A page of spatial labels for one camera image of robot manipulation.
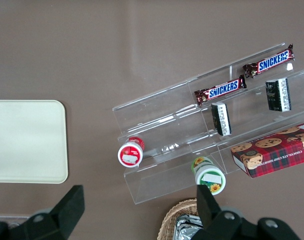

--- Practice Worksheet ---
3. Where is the green lid yogurt cup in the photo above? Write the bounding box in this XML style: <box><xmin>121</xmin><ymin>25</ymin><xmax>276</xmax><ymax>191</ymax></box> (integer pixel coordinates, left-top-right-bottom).
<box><xmin>191</xmin><ymin>156</ymin><xmax>227</xmax><ymax>196</ymax></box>

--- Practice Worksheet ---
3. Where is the small black chocolate box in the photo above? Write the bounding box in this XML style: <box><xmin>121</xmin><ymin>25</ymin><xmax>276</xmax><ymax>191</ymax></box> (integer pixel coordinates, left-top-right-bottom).
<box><xmin>264</xmin><ymin>77</ymin><xmax>292</xmax><ymax>113</ymax></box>
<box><xmin>211</xmin><ymin>101</ymin><xmax>233</xmax><ymax>137</ymax></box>

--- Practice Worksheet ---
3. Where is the beige rectangular tray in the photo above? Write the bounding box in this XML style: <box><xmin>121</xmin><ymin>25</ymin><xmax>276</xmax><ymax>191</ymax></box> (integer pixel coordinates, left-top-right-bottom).
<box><xmin>0</xmin><ymin>99</ymin><xmax>69</xmax><ymax>185</ymax></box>

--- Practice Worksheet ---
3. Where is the light wicker oval basket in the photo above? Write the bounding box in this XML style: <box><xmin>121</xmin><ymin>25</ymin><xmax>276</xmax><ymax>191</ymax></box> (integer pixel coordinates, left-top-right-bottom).
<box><xmin>157</xmin><ymin>197</ymin><xmax>205</xmax><ymax>240</ymax></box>

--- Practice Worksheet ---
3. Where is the red lid yogurt cup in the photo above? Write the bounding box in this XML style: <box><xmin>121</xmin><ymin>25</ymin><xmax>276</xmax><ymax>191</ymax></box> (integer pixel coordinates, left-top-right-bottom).
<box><xmin>117</xmin><ymin>136</ymin><xmax>145</xmax><ymax>168</ymax></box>

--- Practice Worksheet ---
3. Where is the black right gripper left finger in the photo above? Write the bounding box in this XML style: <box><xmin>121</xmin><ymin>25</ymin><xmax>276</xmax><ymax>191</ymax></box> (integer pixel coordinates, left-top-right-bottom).
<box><xmin>0</xmin><ymin>184</ymin><xmax>86</xmax><ymax>240</ymax></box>

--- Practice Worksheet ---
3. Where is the brown Snickers bar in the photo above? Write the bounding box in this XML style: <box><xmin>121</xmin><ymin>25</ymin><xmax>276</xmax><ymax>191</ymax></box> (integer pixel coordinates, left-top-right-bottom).
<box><xmin>242</xmin><ymin>43</ymin><xmax>296</xmax><ymax>79</ymax></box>
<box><xmin>193</xmin><ymin>74</ymin><xmax>248</xmax><ymax>106</ymax></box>

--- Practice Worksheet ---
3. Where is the aluminium foil tray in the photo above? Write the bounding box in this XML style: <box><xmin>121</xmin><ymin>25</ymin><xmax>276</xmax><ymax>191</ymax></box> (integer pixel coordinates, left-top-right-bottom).
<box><xmin>175</xmin><ymin>213</ymin><xmax>205</xmax><ymax>240</ymax></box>

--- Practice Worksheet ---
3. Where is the red tartan cookie box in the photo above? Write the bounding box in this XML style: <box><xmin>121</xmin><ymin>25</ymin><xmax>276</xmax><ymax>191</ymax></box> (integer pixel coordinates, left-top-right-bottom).
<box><xmin>230</xmin><ymin>121</ymin><xmax>304</xmax><ymax>179</ymax></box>

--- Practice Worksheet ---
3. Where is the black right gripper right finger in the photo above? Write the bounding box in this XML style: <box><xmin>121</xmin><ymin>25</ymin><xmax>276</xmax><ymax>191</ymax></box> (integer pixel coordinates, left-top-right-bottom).
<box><xmin>191</xmin><ymin>184</ymin><xmax>303</xmax><ymax>240</ymax></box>

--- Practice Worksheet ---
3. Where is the clear acrylic tiered shelf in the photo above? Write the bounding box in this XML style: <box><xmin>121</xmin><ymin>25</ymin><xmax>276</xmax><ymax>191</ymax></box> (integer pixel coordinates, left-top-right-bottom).
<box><xmin>111</xmin><ymin>41</ymin><xmax>304</xmax><ymax>206</ymax></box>

